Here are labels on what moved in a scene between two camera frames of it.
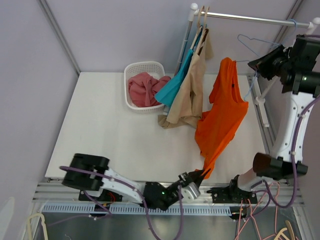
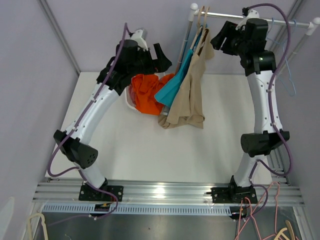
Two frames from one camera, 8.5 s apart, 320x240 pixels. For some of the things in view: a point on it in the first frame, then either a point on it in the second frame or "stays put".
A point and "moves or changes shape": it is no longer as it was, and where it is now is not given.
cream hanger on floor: x=43 y=223 stays put
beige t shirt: x=185 y=109 stays put
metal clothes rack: x=194 y=12 stays put
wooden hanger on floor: x=289 y=227 stays put
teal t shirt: x=167 y=92 stays put
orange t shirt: x=219 y=123 -> x=144 y=87
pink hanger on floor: x=252 y=212 stays put
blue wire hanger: x=253 y=79 moves or changes shape
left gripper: x=196 y=177 -> x=160 y=65
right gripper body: x=275 y=64 -> x=234 y=44
